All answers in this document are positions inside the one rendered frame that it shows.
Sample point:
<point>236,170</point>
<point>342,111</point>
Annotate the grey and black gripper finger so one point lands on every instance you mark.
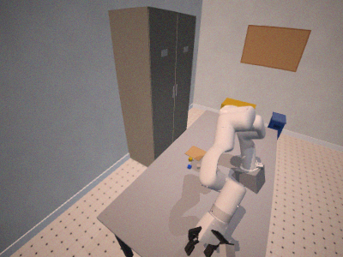
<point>210,249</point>
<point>191,244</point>

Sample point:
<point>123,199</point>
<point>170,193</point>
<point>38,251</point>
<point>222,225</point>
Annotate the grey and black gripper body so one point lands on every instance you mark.
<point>209,222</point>

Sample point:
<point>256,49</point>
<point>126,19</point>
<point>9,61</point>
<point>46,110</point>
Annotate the orange mat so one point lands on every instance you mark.
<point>195,153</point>

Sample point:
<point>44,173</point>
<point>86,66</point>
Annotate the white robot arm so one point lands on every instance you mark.
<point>232,193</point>

